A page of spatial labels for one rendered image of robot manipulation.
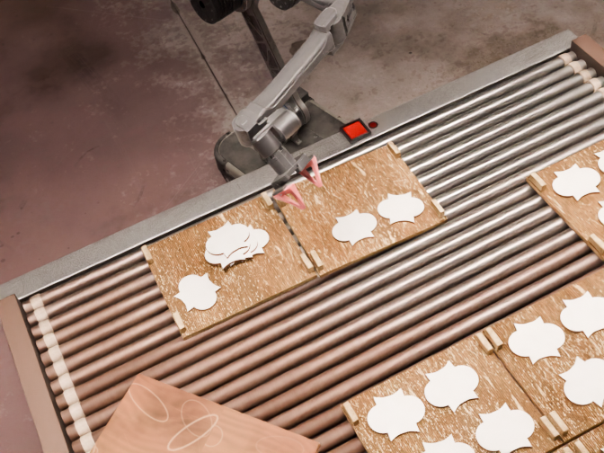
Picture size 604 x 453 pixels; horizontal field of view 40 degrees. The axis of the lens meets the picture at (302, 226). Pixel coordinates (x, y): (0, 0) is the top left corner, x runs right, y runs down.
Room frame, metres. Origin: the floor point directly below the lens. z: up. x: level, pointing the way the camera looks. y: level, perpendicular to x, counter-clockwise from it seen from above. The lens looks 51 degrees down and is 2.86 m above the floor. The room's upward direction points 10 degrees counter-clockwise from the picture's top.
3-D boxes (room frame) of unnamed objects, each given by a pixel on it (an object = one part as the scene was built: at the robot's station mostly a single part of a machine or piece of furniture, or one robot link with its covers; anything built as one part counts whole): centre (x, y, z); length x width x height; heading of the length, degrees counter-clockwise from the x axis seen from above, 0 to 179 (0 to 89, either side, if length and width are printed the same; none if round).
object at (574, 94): (1.64, -0.13, 0.90); 1.95 x 0.05 x 0.05; 109
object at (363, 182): (1.59, -0.17, 0.93); 0.41 x 0.35 x 0.02; 106
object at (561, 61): (1.78, -0.08, 0.90); 1.95 x 0.05 x 0.05; 109
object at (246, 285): (1.47, 0.23, 0.93); 0.41 x 0.35 x 0.02; 108
